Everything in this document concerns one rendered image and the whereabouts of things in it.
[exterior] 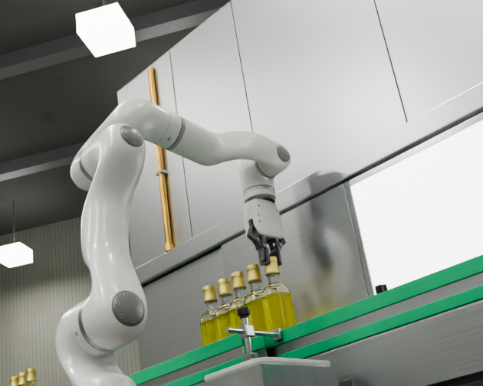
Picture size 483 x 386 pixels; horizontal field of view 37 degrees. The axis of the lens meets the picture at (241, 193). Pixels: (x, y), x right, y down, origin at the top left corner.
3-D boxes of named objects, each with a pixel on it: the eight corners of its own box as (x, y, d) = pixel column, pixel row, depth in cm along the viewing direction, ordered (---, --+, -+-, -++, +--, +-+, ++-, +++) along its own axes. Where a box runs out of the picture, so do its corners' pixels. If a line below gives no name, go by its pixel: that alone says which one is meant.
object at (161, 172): (175, 250, 236) (156, 65, 265) (169, 249, 234) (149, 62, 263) (169, 253, 238) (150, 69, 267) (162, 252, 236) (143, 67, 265)
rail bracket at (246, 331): (288, 363, 167) (280, 310, 173) (236, 360, 156) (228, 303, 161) (279, 366, 169) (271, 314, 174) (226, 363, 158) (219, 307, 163)
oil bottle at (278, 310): (305, 368, 173) (290, 282, 182) (289, 367, 169) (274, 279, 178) (287, 373, 176) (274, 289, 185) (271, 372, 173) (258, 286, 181)
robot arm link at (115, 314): (115, 363, 150) (158, 341, 139) (60, 355, 143) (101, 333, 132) (119, 155, 174) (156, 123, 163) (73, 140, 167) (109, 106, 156)
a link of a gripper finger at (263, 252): (257, 241, 186) (261, 266, 183) (249, 240, 184) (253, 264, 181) (267, 237, 184) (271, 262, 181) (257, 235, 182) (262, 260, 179)
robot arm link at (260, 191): (259, 201, 198) (261, 211, 196) (236, 194, 192) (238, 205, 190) (282, 189, 193) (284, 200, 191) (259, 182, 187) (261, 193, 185)
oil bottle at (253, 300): (285, 373, 176) (271, 289, 185) (269, 372, 172) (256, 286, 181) (269, 378, 180) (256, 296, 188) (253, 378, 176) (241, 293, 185)
